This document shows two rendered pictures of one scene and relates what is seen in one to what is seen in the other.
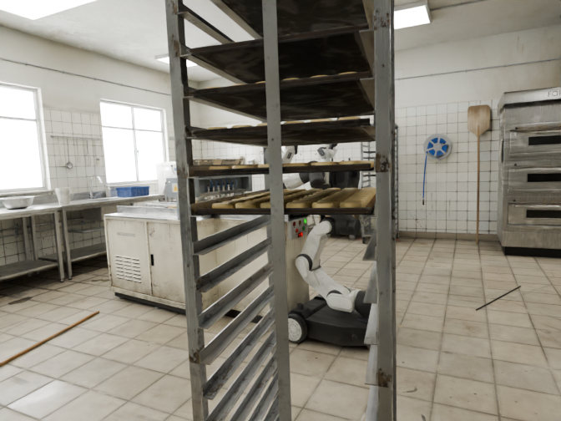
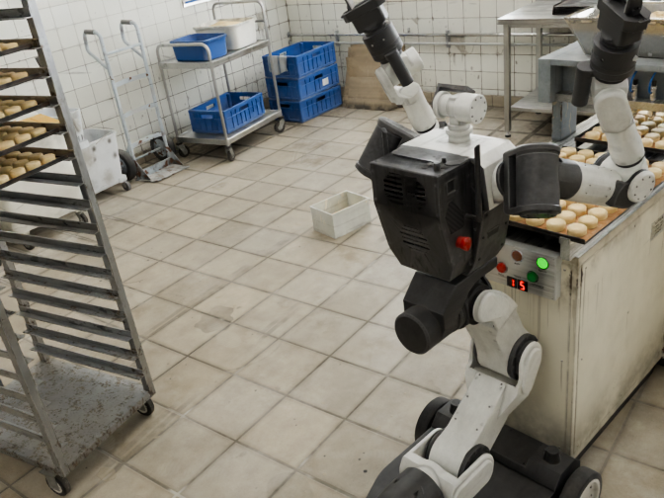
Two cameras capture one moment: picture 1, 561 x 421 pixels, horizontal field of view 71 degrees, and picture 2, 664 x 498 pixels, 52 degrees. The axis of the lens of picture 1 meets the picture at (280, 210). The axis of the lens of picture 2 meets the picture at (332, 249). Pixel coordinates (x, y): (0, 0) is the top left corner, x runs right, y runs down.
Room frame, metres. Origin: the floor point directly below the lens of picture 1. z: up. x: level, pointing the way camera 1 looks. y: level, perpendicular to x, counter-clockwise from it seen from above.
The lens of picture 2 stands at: (2.84, -1.91, 1.78)
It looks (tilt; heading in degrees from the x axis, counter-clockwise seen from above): 27 degrees down; 105
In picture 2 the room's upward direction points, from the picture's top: 8 degrees counter-clockwise
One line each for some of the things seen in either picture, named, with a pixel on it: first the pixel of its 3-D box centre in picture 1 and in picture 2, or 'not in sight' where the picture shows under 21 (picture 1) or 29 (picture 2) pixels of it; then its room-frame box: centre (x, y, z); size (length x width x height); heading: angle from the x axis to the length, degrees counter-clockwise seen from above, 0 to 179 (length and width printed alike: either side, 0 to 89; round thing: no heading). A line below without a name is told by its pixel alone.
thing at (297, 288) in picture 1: (261, 264); (578, 304); (3.13, 0.17, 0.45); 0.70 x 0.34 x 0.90; 56
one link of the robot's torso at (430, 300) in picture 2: (339, 221); (445, 299); (2.72, -0.41, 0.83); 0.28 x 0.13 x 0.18; 55
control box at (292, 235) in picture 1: (298, 227); (520, 266); (2.92, -0.13, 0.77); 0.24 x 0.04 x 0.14; 146
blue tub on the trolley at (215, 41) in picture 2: not in sight; (200, 47); (0.65, 3.30, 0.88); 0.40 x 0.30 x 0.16; 158
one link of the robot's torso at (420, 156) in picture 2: (334, 184); (447, 200); (2.74, -0.39, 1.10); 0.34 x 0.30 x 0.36; 145
